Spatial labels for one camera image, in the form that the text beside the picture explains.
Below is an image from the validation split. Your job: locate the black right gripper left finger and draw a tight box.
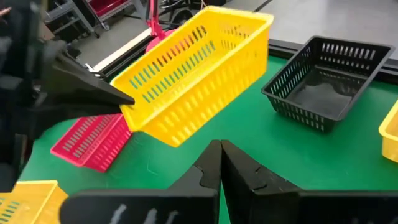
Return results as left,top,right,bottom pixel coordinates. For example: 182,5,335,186
58,139,223,224

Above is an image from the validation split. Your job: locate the red storage bin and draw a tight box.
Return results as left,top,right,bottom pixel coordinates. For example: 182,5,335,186
88,0,129,17

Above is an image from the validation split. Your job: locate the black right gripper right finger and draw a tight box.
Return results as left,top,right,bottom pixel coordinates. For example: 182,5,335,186
220,139,398,224

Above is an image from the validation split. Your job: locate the red slotted plastic basket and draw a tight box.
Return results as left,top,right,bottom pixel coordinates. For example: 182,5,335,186
49,113,135,174

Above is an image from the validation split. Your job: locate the black aluminium table frame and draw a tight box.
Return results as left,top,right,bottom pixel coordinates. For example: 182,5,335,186
83,27,398,85

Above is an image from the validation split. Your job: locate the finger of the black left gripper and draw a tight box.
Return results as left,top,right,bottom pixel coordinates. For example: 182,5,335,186
52,55,135,107
29,105,123,138

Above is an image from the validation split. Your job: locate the black slotted plastic basket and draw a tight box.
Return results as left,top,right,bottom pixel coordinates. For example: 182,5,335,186
261,35,396,134

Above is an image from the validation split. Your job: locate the red lamp stand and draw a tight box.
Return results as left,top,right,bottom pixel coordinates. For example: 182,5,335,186
144,0,178,54

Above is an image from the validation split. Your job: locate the metal wire shelf rack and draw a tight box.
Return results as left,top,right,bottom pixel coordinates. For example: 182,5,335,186
43,0,137,40

